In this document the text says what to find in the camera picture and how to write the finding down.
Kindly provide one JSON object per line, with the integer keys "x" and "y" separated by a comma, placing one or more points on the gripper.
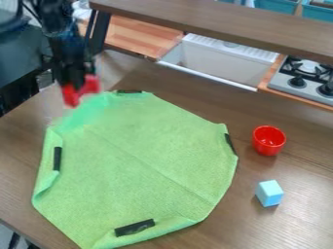
{"x": 73, "y": 73}

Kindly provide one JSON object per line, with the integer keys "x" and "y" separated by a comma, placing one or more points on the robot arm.
{"x": 60, "y": 22}

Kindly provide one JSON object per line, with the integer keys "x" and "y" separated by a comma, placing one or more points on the green cloth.
{"x": 134, "y": 168}

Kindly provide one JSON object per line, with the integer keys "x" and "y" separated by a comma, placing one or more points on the toy sink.
{"x": 221, "y": 60}

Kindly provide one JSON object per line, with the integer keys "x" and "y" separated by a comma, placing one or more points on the wooden shelf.
{"x": 225, "y": 22}

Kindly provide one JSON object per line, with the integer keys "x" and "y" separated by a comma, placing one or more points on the red cup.
{"x": 269, "y": 141}

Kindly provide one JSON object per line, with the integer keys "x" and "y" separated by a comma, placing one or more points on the teal bin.
{"x": 277, "y": 5}
{"x": 318, "y": 9}

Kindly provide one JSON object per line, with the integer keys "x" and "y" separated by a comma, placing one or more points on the light blue block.
{"x": 269, "y": 193}

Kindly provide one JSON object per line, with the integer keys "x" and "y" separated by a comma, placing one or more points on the toy stove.
{"x": 303, "y": 79}

